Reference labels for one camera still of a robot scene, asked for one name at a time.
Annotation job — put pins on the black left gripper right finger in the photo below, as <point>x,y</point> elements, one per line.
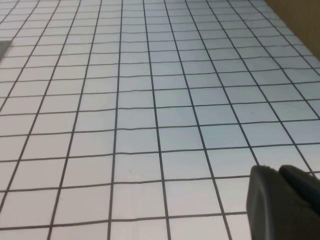
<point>302,185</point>

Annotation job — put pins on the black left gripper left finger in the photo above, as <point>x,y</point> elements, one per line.
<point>267,212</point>

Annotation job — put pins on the brown cardboard box shell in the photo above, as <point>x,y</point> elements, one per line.
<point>300,20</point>

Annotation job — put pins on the white grid tablecloth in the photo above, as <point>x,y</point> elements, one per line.
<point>150,100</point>

